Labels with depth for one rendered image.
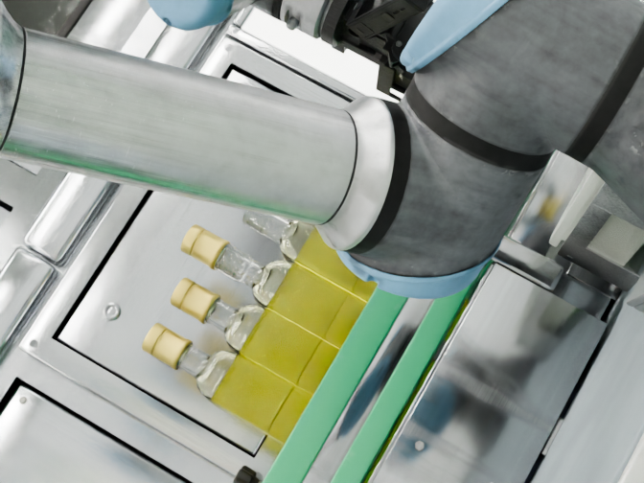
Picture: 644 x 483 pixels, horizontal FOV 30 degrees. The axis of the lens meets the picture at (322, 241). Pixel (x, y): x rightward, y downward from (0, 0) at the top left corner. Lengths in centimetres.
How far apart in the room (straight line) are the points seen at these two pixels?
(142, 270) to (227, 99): 67
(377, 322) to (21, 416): 51
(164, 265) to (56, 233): 14
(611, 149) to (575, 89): 5
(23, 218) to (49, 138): 76
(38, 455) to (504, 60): 86
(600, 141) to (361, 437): 43
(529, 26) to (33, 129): 33
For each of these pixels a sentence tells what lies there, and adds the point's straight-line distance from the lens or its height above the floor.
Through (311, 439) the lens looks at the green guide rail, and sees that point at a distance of 114.
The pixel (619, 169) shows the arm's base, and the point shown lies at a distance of 84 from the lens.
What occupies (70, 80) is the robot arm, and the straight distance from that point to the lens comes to 77.
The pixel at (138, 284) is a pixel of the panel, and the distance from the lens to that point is 146.
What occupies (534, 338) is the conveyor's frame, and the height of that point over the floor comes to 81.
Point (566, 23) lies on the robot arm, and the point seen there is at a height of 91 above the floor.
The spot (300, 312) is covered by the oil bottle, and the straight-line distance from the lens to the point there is 127.
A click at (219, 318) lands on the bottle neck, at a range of 129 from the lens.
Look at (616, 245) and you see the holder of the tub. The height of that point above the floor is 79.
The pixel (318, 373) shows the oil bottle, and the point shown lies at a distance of 126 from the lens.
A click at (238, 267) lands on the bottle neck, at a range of 130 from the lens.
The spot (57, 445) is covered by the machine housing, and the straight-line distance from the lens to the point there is 148.
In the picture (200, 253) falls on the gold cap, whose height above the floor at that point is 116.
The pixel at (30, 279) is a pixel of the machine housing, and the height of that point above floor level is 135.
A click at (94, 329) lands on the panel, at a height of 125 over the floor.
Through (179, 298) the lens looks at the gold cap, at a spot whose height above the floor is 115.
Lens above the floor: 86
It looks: 8 degrees up
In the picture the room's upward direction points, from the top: 61 degrees counter-clockwise
